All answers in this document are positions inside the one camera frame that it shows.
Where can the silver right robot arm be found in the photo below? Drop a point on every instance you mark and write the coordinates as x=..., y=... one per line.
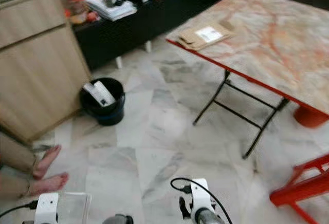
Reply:
x=208, y=218

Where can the marble top folding table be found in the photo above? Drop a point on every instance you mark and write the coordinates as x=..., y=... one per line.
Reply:
x=277, y=44

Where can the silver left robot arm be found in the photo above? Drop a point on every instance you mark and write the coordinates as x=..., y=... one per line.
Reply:
x=118, y=219

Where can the red plastic chair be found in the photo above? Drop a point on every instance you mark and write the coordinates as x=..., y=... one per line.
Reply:
x=295, y=193

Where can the white paper stack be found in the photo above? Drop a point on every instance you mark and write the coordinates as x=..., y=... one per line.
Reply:
x=113, y=9

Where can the light wooden cabinet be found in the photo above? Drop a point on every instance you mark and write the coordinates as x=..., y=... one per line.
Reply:
x=38, y=70

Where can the person legs beige trousers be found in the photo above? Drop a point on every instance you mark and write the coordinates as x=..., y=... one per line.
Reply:
x=13, y=154

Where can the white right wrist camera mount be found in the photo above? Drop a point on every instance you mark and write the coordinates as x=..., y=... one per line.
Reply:
x=200, y=196

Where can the brown cardboard parcel white label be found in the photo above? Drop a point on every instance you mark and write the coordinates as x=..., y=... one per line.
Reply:
x=195, y=38

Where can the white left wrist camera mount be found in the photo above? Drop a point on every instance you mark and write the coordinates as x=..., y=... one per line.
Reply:
x=46, y=209

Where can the white flat trash box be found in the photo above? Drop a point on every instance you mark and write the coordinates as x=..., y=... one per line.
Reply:
x=100, y=94

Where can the black low sideboard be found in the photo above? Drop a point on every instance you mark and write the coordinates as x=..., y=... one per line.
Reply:
x=164, y=13

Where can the orange round plastic stool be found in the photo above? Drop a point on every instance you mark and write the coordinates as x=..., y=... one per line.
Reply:
x=311, y=117

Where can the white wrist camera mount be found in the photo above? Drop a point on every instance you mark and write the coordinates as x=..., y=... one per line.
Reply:
x=46, y=209
x=200, y=196

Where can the clear plastic container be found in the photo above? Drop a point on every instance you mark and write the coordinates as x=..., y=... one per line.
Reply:
x=74, y=208

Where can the red lid plastic jar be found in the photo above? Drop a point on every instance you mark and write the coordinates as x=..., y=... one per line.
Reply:
x=74, y=0

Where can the black plastic bucket bin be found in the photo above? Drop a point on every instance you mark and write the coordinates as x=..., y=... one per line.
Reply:
x=108, y=115

